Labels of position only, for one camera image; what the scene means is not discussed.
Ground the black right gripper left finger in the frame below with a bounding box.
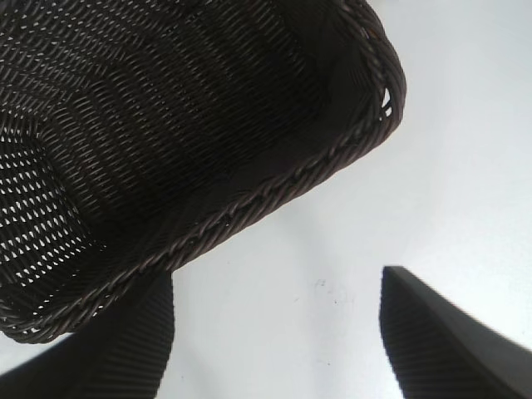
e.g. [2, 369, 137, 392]
[0, 272, 175, 399]

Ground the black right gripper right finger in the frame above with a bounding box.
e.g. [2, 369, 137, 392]
[378, 265, 532, 399]

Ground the dark brown wicker basket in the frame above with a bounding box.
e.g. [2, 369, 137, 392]
[0, 0, 407, 345]

